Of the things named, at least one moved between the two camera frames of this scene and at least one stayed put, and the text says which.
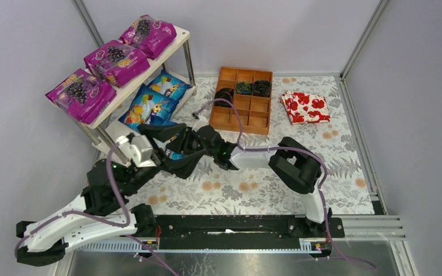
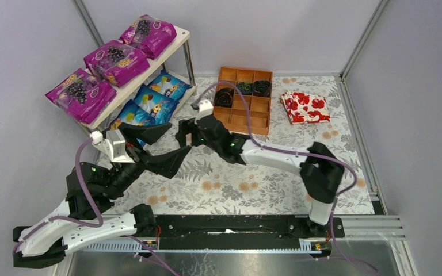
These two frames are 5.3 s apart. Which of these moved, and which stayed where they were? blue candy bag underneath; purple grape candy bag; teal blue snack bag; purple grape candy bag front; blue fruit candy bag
Moved: teal blue snack bag
Stayed: purple grape candy bag front; blue fruit candy bag; blue candy bag underneath; purple grape candy bag
